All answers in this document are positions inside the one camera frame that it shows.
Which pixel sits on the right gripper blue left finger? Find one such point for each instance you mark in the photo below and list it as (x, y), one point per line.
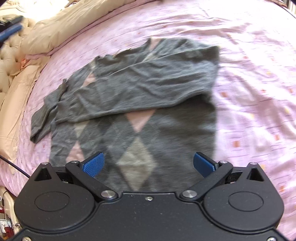
(84, 173)

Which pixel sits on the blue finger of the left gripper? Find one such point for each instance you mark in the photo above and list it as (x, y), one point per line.
(4, 35)

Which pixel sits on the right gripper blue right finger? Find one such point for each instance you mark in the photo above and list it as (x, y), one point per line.
(213, 173)

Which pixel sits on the grey argyle knit sweater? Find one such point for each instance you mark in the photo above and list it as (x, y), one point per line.
(148, 110)

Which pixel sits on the beige tufted headboard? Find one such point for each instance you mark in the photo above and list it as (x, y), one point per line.
(12, 56)

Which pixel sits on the beige folded duvet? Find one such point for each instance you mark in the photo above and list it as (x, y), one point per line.
(49, 34)

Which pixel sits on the beige pillow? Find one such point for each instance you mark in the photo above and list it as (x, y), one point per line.
(14, 105)

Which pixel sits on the pink patterned bed sheet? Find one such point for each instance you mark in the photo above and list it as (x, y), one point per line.
(254, 92)

